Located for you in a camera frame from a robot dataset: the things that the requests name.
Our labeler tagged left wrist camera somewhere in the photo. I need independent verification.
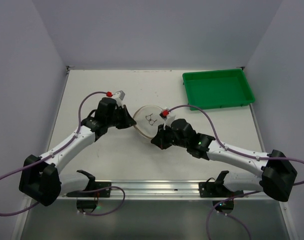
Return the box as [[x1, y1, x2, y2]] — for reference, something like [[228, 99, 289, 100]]
[[106, 90, 126, 106]]

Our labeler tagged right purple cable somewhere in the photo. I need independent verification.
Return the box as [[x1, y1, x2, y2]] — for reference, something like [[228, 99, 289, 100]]
[[166, 104, 304, 240]]

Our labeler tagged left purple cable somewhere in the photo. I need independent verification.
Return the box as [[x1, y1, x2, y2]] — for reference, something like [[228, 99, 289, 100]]
[[0, 91, 125, 217]]

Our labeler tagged purple cable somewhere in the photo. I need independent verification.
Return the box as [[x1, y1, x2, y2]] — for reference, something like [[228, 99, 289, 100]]
[[0, 91, 125, 217], [166, 104, 304, 240]]

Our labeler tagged green plastic tray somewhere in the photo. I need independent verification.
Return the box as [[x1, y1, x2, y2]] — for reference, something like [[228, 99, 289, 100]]
[[182, 68, 255, 110]]

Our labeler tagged aluminium mounting rail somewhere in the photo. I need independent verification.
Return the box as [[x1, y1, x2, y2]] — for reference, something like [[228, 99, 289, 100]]
[[54, 180, 282, 201]]

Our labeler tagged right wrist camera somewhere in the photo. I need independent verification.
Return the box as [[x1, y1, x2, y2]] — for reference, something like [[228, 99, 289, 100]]
[[159, 108, 176, 130]]

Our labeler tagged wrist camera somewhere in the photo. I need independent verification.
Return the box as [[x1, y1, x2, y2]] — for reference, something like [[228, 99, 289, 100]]
[[106, 90, 126, 106], [159, 108, 176, 130]]

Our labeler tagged white mesh laundry bag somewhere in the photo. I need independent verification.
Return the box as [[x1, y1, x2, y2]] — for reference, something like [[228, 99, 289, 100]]
[[133, 105, 165, 140]]

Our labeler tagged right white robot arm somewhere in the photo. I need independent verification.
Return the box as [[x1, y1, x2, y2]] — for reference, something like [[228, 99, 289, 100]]
[[151, 118, 297, 202]]

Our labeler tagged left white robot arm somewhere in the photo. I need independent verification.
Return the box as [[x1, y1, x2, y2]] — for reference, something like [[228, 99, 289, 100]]
[[19, 95, 136, 206]]

